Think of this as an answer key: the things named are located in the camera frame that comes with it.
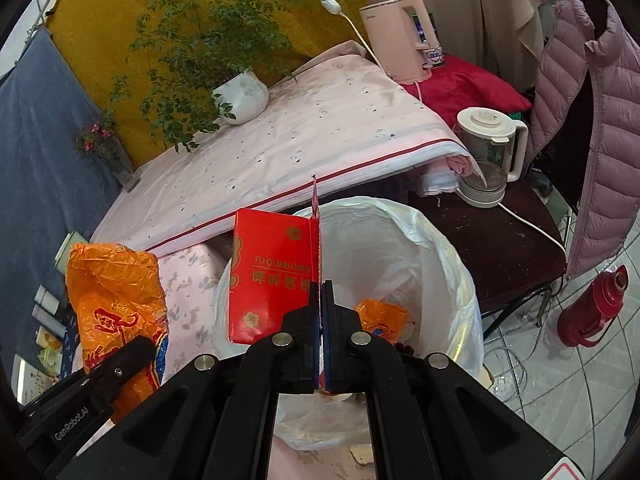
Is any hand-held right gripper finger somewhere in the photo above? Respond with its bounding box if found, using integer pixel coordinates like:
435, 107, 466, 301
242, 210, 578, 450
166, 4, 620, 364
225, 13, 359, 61
55, 280, 322, 480
322, 280, 586, 480

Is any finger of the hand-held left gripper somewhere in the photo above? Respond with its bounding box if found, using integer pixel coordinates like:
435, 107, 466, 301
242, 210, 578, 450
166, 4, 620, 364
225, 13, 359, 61
92, 335, 157, 386

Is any orange plastic bag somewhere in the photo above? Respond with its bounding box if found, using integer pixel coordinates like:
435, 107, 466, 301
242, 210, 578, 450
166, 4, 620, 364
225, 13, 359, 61
66, 242, 168, 423
355, 299, 410, 346

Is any red paper box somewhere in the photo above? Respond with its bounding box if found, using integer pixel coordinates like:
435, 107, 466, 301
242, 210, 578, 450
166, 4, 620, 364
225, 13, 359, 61
227, 175, 326, 346

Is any white-lined trash bin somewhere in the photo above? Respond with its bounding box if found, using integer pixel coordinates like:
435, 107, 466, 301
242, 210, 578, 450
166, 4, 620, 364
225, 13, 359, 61
212, 196, 483, 453

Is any white tray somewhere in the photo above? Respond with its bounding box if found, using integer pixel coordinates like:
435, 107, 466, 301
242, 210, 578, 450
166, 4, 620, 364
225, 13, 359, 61
10, 355, 56, 406

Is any white cylindrical bottle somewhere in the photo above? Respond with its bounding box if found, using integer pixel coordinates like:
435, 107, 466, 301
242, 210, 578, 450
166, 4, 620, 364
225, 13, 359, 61
34, 286, 62, 313
32, 310, 67, 339

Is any pink rabbit print cloth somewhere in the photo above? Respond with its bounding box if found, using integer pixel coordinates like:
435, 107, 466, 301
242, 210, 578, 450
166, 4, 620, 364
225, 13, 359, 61
72, 242, 381, 480

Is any pale green box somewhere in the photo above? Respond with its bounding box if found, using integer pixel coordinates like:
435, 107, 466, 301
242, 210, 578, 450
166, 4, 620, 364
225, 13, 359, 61
54, 231, 91, 273

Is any folded pink white bedding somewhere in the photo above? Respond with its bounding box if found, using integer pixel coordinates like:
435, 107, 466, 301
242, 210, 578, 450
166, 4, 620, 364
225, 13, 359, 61
417, 155, 473, 198

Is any pink dotted blanket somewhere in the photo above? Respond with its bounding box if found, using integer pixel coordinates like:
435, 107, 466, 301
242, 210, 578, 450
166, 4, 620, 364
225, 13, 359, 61
92, 40, 473, 256

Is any dark red chair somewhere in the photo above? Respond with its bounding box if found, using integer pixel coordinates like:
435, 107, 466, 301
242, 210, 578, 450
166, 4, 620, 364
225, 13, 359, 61
407, 180, 568, 341

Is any glass vase with pink flowers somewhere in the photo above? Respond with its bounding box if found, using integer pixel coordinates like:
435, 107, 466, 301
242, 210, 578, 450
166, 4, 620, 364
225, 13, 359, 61
75, 120, 140, 192

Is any blue hanging cloth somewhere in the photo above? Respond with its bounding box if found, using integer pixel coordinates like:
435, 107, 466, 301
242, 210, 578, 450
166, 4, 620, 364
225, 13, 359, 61
0, 27, 131, 361

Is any potted plant in white pot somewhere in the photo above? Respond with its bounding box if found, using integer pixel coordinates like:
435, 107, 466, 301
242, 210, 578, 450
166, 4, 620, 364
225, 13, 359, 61
107, 0, 313, 153

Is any white electric kettle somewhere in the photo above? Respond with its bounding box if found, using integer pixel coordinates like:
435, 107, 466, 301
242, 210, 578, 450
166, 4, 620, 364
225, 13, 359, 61
452, 106, 530, 209

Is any red thermos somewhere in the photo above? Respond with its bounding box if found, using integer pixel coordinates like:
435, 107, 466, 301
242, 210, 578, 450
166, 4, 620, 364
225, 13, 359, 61
557, 265, 629, 347

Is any red cushion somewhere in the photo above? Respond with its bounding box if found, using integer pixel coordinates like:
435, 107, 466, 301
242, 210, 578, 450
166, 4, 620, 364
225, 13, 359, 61
400, 54, 533, 116

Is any pink water dispenser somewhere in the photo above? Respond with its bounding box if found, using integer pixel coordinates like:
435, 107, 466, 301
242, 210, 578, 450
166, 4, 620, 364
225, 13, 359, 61
358, 0, 446, 83

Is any pink puffer vest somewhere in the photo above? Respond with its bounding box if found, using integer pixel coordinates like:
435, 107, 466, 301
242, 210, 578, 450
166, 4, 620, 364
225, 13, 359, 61
527, 0, 640, 281

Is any yellow backdrop cloth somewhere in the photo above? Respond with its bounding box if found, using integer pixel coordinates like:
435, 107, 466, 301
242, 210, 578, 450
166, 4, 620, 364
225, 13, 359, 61
45, 0, 371, 168

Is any beige curtain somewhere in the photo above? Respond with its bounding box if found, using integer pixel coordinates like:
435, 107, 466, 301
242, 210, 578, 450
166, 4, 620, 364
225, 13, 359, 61
352, 0, 566, 93

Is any white kettle cable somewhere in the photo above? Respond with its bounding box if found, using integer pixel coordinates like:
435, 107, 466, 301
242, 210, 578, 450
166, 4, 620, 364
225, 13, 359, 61
497, 200, 568, 256

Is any white cable with switch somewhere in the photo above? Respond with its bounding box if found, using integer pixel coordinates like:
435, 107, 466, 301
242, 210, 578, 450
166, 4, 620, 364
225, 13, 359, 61
300, 0, 396, 81

